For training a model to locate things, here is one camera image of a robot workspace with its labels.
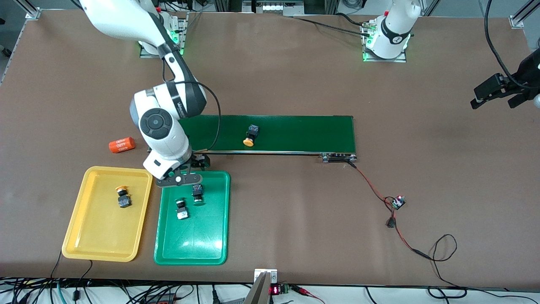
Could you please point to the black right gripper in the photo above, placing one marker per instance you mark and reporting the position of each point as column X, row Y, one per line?
column 197, row 162

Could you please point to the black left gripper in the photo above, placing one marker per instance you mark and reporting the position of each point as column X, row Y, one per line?
column 527, row 72

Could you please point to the green push button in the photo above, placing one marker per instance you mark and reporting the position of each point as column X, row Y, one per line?
column 197, row 192
column 182, row 211

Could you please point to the yellow push button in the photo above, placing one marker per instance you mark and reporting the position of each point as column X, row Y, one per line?
column 251, row 136
column 123, row 200

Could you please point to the orange 4680 battery cylinder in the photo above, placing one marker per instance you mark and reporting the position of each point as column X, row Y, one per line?
column 122, row 145

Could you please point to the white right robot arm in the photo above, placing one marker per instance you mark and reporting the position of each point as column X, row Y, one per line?
column 168, row 143

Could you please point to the green plastic tray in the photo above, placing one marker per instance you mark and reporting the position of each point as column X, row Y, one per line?
column 198, row 236

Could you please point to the aluminium corner profile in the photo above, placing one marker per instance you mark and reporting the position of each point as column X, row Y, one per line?
column 31, row 12
column 521, row 17

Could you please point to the green conveyor belt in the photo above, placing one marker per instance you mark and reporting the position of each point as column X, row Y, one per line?
column 303, row 133

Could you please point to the yellow plastic tray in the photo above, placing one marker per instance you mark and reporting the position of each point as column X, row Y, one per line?
column 101, row 228

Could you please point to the red digit display module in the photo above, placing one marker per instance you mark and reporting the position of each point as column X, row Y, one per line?
column 276, row 290

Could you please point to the small controller circuit board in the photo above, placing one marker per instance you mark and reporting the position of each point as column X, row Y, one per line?
column 398, row 202

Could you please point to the red clip lead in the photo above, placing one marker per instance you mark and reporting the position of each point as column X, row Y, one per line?
column 303, row 290

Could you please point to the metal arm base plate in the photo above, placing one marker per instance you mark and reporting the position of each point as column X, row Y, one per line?
column 386, row 60
column 185, row 25

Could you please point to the silver mounting bracket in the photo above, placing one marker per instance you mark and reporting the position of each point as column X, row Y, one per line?
column 272, row 273

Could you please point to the grey camera stand beam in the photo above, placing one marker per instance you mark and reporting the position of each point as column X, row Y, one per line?
column 258, row 293

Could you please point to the aluminium frame rack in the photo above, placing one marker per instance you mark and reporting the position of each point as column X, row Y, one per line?
column 278, row 6

